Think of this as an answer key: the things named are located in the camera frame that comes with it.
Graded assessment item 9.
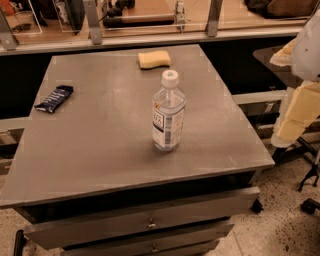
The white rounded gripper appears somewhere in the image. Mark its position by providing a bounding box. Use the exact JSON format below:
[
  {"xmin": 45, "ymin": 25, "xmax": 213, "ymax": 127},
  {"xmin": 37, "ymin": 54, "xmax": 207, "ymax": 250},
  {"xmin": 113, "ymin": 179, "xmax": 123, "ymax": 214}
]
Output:
[{"xmin": 270, "ymin": 9, "xmax": 320, "ymax": 148}]

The clear plastic water bottle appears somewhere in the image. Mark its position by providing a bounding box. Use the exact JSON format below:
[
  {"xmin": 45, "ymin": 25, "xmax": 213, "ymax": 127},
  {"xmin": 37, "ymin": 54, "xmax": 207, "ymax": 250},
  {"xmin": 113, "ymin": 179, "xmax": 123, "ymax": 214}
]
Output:
[{"xmin": 152, "ymin": 70, "xmax": 186, "ymax": 151}]

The black tripod stand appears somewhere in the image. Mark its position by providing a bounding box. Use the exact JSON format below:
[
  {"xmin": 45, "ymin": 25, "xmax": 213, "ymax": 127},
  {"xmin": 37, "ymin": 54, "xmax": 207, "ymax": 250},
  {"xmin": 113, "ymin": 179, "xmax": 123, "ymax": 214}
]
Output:
[{"xmin": 271, "ymin": 135, "xmax": 320, "ymax": 215}]

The black caster wheel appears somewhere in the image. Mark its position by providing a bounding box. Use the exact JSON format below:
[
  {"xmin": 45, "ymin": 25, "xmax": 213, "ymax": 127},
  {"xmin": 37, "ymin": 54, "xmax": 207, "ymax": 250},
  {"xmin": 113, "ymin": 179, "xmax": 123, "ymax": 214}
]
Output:
[{"xmin": 251, "ymin": 199, "xmax": 263, "ymax": 213}]

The yellow sponge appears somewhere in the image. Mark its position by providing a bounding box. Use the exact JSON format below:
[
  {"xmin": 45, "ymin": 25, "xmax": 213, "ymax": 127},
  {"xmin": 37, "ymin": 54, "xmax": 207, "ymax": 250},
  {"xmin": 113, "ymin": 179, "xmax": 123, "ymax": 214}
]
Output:
[{"xmin": 138, "ymin": 50, "xmax": 171, "ymax": 69}]

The grey upper drawer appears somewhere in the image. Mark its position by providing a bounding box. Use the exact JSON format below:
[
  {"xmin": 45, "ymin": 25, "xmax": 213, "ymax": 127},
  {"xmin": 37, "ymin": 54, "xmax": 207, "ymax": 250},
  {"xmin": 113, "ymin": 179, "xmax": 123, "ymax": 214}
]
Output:
[{"xmin": 25, "ymin": 187, "xmax": 260, "ymax": 249}]

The grey drawer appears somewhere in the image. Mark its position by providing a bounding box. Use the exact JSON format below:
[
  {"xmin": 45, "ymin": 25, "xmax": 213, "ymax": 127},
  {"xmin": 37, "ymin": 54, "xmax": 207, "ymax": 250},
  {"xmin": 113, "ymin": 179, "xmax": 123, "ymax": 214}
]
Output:
[
  {"xmin": 25, "ymin": 187, "xmax": 260, "ymax": 249},
  {"xmin": 61, "ymin": 221, "xmax": 234, "ymax": 256}
]

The grey lower drawer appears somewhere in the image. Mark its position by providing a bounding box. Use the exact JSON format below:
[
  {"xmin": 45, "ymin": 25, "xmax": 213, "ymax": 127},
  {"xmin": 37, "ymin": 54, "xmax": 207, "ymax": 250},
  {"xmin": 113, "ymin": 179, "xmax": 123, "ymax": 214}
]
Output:
[{"xmin": 61, "ymin": 221, "xmax": 234, "ymax": 256}]

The grey metal railing shelf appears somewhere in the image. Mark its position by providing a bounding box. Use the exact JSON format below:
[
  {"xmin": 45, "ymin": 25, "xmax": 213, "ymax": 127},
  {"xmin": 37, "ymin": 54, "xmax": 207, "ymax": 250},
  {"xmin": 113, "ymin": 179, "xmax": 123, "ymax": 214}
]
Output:
[{"xmin": 0, "ymin": 0, "xmax": 312, "ymax": 56}]

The dark blue snack bar wrapper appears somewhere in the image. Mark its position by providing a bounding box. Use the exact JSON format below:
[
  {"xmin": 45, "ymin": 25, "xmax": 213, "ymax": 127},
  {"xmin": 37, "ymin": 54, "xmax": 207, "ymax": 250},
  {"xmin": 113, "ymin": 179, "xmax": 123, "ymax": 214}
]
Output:
[{"xmin": 34, "ymin": 85, "xmax": 74, "ymax": 114}]

